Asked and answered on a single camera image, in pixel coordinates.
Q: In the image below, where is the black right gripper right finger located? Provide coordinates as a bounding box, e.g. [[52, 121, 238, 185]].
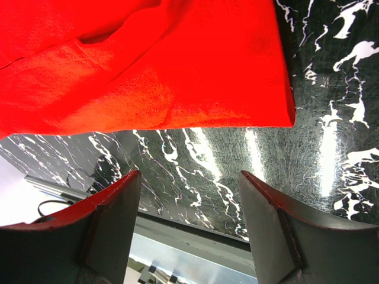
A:
[[239, 171, 378, 283]]

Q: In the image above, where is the red t shirt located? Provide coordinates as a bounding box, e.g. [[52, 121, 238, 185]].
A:
[[1, 1, 296, 138]]

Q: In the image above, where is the aluminium table edge rail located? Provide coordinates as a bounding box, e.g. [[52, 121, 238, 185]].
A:
[[24, 175, 91, 200]]

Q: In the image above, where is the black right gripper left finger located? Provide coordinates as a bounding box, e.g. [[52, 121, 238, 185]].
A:
[[1, 170, 142, 283]]

